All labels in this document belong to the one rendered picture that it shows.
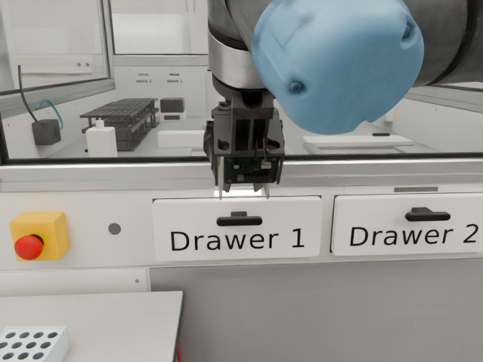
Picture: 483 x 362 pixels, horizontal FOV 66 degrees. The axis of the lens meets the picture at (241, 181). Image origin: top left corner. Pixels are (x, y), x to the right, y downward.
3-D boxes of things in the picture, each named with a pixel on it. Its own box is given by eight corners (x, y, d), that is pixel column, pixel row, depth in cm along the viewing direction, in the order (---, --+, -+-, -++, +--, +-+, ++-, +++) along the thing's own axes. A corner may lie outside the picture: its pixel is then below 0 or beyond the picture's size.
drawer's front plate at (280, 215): (319, 256, 67) (323, 199, 64) (155, 261, 65) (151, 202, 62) (317, 252, 69) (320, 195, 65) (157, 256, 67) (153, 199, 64)
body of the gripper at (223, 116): (212, 189, 41) (208, 105, 32) (212, 133, 46) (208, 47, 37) (281, 188, 42) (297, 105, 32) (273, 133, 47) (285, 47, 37)
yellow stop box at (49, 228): (59, 263, 61) (52, 223, 59) (13, 264, 60) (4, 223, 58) (70, 248, 66) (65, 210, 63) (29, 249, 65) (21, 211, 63)
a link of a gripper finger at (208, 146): (200, 169, 48) (207, 118, 41) (200, 159, 49) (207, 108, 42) (236, 171, 49) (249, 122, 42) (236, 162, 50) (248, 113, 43)
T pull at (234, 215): (262, 225, 61) (262, 217, 60) (216, 227, 60) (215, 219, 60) (260, 217, 64) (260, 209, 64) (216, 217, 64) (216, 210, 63)
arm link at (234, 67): (207, 2, 33) (297, 3, 34) (209, 47, 37) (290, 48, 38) (206, 51, 29) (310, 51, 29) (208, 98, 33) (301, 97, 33)
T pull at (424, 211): (451, 221, 62) (452, 213, 62) (407, 222, 62) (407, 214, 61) (438, 212, 66) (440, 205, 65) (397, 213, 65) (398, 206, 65)
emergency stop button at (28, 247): (41, 261, 58) (37, 238, 57) (14, 262, 58) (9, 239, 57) (49, 252, 61) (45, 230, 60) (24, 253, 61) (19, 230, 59)
